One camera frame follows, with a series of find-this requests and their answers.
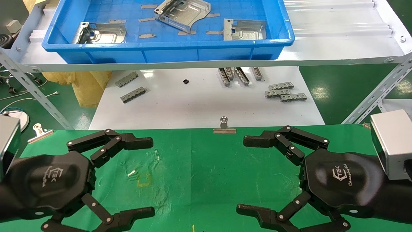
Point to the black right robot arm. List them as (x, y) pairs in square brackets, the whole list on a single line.
[(399, 199)]

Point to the yellow mesh bag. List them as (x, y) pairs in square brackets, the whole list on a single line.
[(87, 87)]

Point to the black coiled object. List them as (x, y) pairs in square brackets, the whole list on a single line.
[(4, 40)]

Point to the green table cloth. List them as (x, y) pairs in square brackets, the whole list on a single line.
[(199, 180)]

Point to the blue plastic bin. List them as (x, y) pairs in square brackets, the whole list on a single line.
[(167, 51)]

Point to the white round base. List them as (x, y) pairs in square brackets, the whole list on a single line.
[(21, 117)]

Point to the grey slotted connector strip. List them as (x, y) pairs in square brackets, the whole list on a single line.
[(257, 74), (224, 77), (281, 86), (293, 97), (276, 93), (229, 72), (126, 79), (242, 76), (133, 95)]

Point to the perforated steel angle strut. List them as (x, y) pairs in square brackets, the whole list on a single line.
[(376, 93), (32, 91)]

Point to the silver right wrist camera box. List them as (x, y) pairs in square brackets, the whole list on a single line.
[(394, 141)]

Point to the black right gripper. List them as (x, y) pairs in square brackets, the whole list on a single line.
[(341, 183)]

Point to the small grey box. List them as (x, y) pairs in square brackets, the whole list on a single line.
[(13, 25)]

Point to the stamped metal bracket part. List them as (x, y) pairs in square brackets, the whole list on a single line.
[(106, 33), (244, 30), (183, 11)]

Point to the small white scrap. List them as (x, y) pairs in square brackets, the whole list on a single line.
[(131, 173)]

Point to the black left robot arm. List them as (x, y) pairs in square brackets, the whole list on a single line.
[(4, 203)]

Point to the grey tape strip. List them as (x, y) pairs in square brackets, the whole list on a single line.
[(117, 21), (148, 6)]

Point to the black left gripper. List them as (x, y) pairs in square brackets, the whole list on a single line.
[(48, 180)]

